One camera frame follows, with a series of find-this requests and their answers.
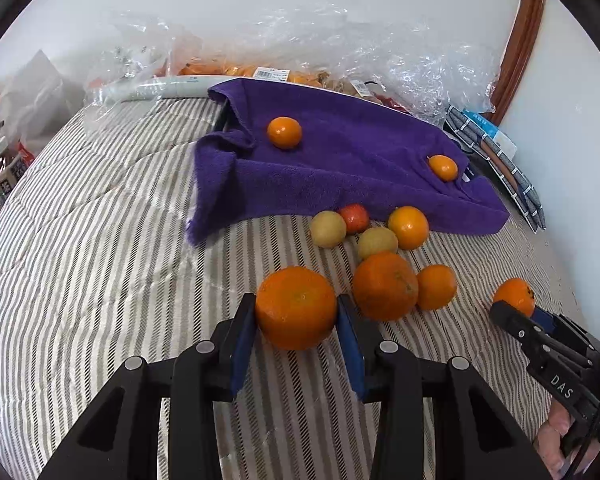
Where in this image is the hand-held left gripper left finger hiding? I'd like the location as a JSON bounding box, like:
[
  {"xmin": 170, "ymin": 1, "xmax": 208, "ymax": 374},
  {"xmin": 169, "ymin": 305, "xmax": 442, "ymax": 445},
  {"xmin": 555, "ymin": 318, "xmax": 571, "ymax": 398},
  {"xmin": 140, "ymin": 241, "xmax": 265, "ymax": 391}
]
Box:
[{"xmin": 37, "ymin": 292, "xmax": 258, "ymax": 480}]

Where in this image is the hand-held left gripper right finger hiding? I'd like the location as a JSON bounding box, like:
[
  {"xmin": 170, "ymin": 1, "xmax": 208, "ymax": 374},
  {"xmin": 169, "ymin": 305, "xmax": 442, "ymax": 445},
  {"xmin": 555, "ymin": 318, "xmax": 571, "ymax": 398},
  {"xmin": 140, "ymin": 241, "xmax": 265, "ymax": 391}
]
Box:
[{"xmin": 336, "ymin": 294, "xmax": 553, "ymax": 480}]

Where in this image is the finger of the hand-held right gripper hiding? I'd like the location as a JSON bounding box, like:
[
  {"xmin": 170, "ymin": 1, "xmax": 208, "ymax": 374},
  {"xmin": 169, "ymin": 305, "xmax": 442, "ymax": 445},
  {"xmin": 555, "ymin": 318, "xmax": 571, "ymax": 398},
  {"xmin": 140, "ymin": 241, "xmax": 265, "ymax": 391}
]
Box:
[
  {"xmin": 531, "ymin": 307, "xmax": 600, "ymax": 356},
  {"xmin": 489, "ymin": 300, "xmax": 556, "ymax": 361}
]

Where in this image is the orange with black mark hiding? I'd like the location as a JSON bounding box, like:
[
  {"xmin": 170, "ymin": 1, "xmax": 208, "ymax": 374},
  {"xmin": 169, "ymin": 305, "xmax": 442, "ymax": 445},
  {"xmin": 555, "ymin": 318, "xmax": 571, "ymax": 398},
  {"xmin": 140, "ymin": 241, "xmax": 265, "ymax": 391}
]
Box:
[{"xmin": 492, "ymin": 277, "xmax": 537, "ymax": 318}]

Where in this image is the yellow round fruit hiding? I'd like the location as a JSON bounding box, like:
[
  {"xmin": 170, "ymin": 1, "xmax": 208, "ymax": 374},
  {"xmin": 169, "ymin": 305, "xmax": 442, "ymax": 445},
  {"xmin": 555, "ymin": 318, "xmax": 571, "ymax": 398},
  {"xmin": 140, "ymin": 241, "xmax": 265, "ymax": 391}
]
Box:
[
  {"xmin": 357, "ymin": 226, "xmax": 399, "ymax": 261},
  {"xmin": 309, "ymin": 210, "xmax": 348, "ymax": 248}
]

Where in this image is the red round fruit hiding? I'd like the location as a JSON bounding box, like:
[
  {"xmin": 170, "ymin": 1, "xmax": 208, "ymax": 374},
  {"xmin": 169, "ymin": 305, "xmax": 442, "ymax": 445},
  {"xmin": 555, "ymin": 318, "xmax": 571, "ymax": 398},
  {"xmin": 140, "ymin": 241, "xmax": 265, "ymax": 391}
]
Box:
[{"xmin": 339, "ymin": 203, "xmax": 370, "ymax": 235}]

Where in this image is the purple towel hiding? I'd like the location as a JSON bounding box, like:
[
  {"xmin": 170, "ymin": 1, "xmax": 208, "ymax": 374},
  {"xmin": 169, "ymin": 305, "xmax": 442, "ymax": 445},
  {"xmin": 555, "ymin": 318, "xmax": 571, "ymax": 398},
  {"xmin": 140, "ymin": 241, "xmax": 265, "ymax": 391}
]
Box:
[{"xmin": 186, "ymin": 79, "xmax": 511, "ymax": 247}]

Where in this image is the person's right hand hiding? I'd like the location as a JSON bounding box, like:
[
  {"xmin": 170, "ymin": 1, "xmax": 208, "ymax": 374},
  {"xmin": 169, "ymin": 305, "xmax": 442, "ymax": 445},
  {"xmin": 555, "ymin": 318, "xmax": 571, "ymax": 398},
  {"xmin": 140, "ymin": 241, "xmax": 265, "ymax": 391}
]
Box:
[{"xmin": 536, "ymin": 402, "xmax": 581, "ymax": 480}]

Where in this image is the blue and white tissue pack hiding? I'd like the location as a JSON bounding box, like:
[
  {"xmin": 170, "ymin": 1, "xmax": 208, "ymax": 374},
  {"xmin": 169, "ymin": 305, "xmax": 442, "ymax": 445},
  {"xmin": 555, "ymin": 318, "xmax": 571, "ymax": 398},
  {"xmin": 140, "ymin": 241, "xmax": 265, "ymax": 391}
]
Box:
[{"xmin": 462, "ymin": 109, "xmax": 518, "ymax": 161}]

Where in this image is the red snack packet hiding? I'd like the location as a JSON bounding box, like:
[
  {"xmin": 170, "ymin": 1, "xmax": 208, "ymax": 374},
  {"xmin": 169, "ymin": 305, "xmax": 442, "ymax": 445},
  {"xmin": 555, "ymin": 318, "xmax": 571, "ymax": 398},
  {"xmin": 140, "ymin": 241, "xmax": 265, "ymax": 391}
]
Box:
[{"xmin": 372, "ymin": 91, "xmax": 413, "ymax": 112}]

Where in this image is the clear bag of brown fruit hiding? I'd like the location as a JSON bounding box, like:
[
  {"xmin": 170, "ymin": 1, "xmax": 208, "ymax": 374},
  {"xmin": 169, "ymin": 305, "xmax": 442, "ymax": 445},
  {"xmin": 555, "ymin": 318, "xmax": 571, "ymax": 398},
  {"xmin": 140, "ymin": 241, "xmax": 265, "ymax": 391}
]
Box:
[{"xmin": 324, "ymin": 72, "xmax": 377, "ymax": 98}]

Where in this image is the large clear plastic wrap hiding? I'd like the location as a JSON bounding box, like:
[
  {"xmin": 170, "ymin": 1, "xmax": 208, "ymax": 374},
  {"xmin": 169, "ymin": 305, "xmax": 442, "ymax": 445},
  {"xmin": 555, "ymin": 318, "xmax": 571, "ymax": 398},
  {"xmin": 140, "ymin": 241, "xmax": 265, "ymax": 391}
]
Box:
[{"xmin": 230, "ymin": 2, "xmax": 501, "ymax": 126}]

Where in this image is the white roll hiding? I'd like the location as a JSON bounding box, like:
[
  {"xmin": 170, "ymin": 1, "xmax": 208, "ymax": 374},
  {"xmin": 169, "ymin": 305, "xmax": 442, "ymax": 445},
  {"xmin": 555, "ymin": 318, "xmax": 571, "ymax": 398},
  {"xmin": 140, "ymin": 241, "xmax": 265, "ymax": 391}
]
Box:
[{"xmin": 102, "ymin": 74, "xmax": 231, "ymax": 103}]

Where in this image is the clear bag of oranges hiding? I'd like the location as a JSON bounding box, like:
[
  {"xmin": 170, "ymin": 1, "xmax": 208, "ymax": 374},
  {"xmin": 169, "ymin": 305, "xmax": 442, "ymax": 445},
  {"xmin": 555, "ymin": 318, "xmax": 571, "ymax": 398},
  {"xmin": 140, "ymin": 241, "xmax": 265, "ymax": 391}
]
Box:
[{"xmin": 152, "ymin": 56, "xmax": 331, "ymax": 86}]

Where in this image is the bottle with printed label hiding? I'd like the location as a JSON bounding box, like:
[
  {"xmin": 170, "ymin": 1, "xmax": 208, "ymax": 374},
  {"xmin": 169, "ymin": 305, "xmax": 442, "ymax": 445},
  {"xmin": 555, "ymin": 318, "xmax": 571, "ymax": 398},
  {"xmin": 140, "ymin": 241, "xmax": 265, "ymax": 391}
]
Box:
[{"xmin": 0, "ymin": 137, "xmax": 25, "ymax": 196}]

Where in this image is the crumpled clear plastic bag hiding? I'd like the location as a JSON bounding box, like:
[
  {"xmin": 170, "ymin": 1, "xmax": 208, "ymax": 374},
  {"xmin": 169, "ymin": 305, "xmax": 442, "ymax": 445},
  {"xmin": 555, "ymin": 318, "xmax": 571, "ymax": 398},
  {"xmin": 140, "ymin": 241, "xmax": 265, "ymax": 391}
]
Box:
[{"xmin": 82, "ymin": 10, "xmax": 203, "ymax": 121}]

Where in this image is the white plastic bag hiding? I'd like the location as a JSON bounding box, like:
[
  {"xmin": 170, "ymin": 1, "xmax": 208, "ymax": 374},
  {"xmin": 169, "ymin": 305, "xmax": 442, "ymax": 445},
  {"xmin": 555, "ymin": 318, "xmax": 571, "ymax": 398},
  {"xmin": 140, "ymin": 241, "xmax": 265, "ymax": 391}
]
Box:
[{"xmin": 0, "ymin": 50, "xmax": 83, "ymax": 146}]

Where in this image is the brown wooden door frame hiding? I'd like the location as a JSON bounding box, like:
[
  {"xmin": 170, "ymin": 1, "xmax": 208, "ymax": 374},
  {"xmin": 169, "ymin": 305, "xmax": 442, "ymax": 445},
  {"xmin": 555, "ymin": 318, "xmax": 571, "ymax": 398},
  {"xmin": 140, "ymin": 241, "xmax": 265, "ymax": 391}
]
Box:
[{"xmin": 490, "ymin": 0, "xmax": 547, "ymax": 128}]

